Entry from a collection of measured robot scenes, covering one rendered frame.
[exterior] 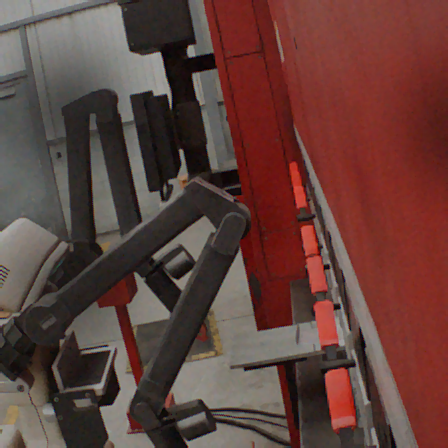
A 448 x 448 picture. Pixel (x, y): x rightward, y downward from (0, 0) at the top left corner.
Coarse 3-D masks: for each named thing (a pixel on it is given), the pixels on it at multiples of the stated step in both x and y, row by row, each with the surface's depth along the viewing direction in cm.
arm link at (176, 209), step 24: (192, 192) 119; (216, 192) 119; (168, 216) 121; (192, 216) 120; (216, 216) 119; (120, 240) 123; (144, 240) 121; (168, 240) 122; (96, 264) 123; (120, 264) 122; (72, 288) 123; (96, 288) 123; (48, 312) 122; (72, 312) 123; (48, 336) 122
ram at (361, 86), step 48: (288, 0) 82; (336, 0) 33; (384, 0) 21; (432, 0) 15; (288, 48) 123; (336, 48) 39; (384, 48) 23; (432, 48) 16; (288, 96) 224; (336, 96) 46; (384, 96) 25; (432, 96) 17; (336, 144) 56; (384, 144) 28; (432, 144) 19; (336, 192) 69; (384, 192) 31; (432, 192) 20; (384, 240) 35; (432, 240) 21; (384, 288) 39; (432, 288) 23; (384, 336) 43; (432, 336) 24; (432, 384) 25; (432, 432) 27
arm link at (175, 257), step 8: (176, 248) 167; (160, 256) 170; (168, 256) 168; (176, 256) 168; (184, 256) 167; (192, 256) 172; (144, 264) 166; (152, 264) 168; (168, 264) 168; (176, 264) 167; (184, 264) 167; (192, 264) 167; (144, 272) 166; (176, 272) 167; (184, 272) 168
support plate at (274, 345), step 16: (336, 320) 163; (240, 336) 166; (256, 336) 164; (272, 336) 162; (288, 336) 160; (240, 352) 157; (256, 352) 155; (272, 352) 153; (288, 352) 151; (304, 352) 149; (320, 352) 149
